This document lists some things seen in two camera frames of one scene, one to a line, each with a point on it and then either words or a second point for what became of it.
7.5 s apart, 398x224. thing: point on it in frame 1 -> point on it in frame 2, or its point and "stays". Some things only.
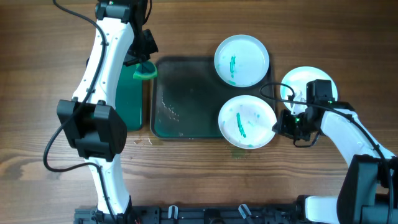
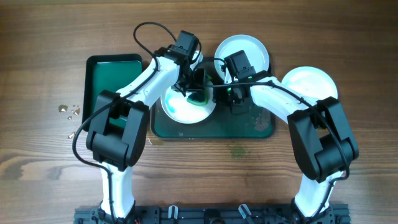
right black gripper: (282, 125) -> (218, 96)
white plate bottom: (247, 122) -> (178, 108)
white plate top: (241, 60) stays
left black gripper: (149, 48) -> (196, 83)
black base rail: (295, 213) stays
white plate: (297, 79) stays
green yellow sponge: (145, 70) -> (199, 98)
